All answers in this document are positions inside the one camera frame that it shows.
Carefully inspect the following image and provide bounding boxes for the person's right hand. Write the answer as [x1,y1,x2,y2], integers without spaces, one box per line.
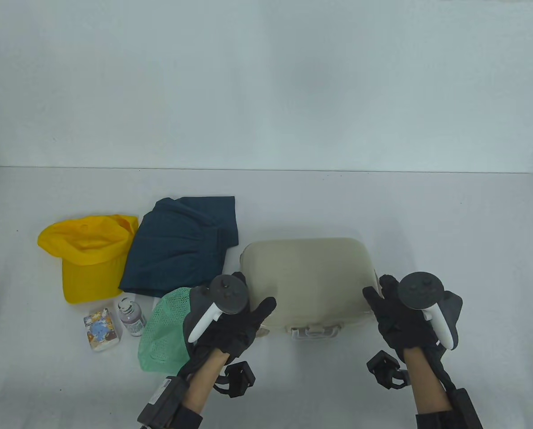
[363,274,439,362]

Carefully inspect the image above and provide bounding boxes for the person's left hand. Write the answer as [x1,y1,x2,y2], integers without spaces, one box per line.
[194,272,277,358]

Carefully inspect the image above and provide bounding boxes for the green mesh bag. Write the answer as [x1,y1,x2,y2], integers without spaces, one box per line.
[138,286,193,374]

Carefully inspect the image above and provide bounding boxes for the beige hard-shell suitcase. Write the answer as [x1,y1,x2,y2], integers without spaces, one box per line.
[240,238,380,342]

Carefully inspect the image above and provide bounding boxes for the small clear bottle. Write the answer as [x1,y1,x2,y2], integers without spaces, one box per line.
[117,296,147,336]

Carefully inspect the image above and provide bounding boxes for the printed tissue packet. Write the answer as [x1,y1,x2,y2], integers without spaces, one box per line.
[84,307,123,353]

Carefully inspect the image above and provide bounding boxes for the grey left hand controller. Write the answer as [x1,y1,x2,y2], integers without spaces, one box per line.
[183,273,249,344]

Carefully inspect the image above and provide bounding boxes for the grey hand controller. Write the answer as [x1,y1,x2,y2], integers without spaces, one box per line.
[398,271,464,350]
[183,273,249,344]

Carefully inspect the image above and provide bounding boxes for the grey right hand controller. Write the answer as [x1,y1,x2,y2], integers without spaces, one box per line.
[398,271,464,350]

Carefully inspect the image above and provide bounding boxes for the black left wrist sensor box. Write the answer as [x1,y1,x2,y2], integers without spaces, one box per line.
[137,378,191,429]

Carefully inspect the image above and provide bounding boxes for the black wrist sensor box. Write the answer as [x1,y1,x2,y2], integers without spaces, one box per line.
[137,378,191,429]
[450,389,484,429]

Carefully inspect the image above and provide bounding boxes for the dark teal folded shorts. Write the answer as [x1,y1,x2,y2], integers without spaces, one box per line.
[118,196,240,299]

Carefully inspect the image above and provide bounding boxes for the black right wrist sensor box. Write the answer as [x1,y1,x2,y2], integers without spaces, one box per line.
[450,389,484,429]

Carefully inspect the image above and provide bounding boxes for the yellow cap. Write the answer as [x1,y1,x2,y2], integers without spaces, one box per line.
[37,215,140,305]

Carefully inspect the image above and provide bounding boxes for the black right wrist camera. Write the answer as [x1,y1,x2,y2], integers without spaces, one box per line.
[367,351,410,391]

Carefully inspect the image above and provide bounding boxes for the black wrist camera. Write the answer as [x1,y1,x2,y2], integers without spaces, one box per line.
[217,361,255,398]
[367,351,410,391]

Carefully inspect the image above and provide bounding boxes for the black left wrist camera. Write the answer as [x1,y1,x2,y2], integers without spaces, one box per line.
[217,361,255,398]

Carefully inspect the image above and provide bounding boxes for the black left wrist strap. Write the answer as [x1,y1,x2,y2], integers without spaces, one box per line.
[173,402,204,429]

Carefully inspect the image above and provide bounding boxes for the black wrist strap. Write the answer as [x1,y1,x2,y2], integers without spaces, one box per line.
[173,402,204,429]
[416,410,473,429]

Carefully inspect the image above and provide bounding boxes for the black right wrist strap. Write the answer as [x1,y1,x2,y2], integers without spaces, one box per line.
[416,410,473,429]

